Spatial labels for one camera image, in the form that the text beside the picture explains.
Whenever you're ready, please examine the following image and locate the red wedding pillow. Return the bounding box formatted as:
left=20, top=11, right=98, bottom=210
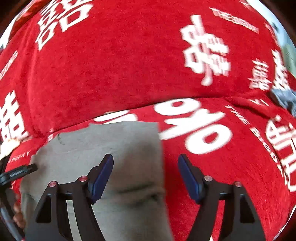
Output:
left=1, top=1, right=295, bottom=140

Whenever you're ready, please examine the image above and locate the cream cloth item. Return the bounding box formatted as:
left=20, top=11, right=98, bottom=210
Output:
left=0, top=138, right=23, bottom=159

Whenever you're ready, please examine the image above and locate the person's left hand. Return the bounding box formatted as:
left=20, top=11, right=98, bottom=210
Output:
left=13, top=202, right=26, bottom=229

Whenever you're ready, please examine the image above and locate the grey knit garment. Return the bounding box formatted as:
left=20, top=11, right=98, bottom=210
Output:
left=20, top=121, right=173, bottom=240

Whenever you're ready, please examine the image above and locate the grey cloth at right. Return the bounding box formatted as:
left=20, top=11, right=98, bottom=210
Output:
left=270, top=88, right=296, bottom=118

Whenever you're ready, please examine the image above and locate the red wedding bedspread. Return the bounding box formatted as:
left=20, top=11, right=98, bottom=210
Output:
left=7, top=97, right=295, bottom=240

